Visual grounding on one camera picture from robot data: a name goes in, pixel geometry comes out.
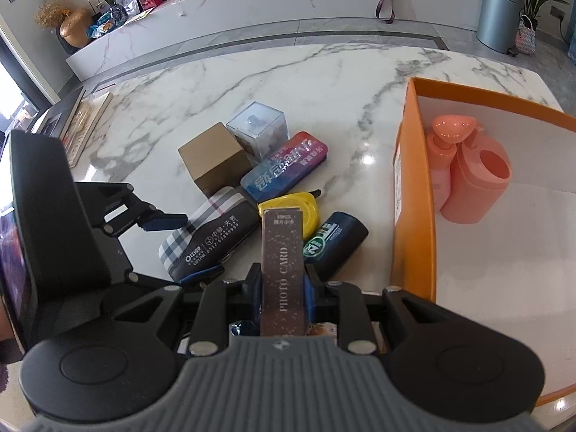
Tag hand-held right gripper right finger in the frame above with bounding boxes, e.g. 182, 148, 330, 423
303, 265, 451, 355

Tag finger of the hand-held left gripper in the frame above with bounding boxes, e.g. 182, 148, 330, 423
74, 182, 189, 238
107, 251, 226, 291

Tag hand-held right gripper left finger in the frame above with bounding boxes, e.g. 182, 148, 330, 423
114, 262, 264, 357

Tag brown sparkly card box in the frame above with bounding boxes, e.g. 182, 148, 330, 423
260, 208, 307, 339

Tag black plaid pouch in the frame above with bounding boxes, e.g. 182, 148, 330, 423
158, 186, 262, 283

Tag brown cardboard box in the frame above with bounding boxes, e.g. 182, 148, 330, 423
177, 122, 253, 199

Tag orange storage box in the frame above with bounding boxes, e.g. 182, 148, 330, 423
390, 77, 576, 409

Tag dark blue jar green label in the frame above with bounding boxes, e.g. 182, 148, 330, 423
303, 211, 370, 280

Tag yellow packet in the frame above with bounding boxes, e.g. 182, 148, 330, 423
257, 192, 321, 242

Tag black cover book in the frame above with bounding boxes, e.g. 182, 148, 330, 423
31, 89, 86, 141

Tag tan cover book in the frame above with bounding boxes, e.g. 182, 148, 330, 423
60, 91, 113, 168

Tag blue pink tin case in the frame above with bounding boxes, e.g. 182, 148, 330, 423
239, 131, 329, 203

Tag clear plastic cube box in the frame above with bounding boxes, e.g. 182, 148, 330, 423
225, 101, 289, 163

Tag gold vase with dried flowers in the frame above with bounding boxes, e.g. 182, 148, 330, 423
35, 2, 95, 49

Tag blue snack bag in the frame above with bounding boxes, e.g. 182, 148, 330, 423
86, 11, 118, 39

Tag woven basket bag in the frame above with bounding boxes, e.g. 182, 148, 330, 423
515, 14, 537, 56

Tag grey trash bin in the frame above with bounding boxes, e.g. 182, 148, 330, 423
476, 0, 525, 54

